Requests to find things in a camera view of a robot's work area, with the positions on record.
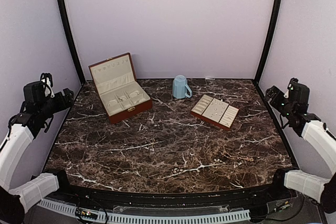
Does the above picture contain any red jewelry display tray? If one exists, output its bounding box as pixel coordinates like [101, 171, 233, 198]
[191, 95, 239, 131]

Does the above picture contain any light blue faceted mug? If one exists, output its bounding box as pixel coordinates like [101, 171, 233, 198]
[172, 75, 192, 99]

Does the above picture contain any white perforated cable rail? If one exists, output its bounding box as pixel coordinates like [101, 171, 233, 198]
[37, 199, 250, 223]

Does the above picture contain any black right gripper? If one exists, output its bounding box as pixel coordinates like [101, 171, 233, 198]
[265, 86, 295, 119]

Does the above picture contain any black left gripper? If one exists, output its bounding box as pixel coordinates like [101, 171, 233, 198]
[39, 88, 74, 120]

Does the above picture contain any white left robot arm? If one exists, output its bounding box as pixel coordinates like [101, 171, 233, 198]
[1, 73, 74, 223]

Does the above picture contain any open red jewelry box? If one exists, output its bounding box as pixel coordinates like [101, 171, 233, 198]
[89, 52, 153, 124]

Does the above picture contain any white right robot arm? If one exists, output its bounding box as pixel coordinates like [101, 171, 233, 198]
[265, 78, 335, 214]

